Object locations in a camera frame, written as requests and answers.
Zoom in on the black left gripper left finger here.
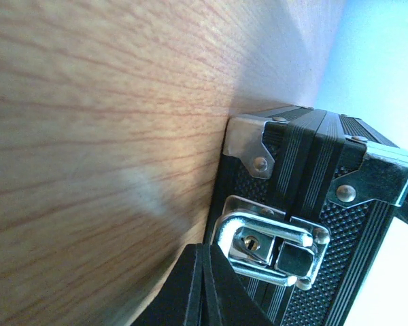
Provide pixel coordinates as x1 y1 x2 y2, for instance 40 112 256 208
133 244 203 325

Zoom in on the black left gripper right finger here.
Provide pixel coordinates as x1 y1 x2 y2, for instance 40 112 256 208
201 244 272 325

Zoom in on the black poker set case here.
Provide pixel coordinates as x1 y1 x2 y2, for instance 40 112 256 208
204 106 408 325

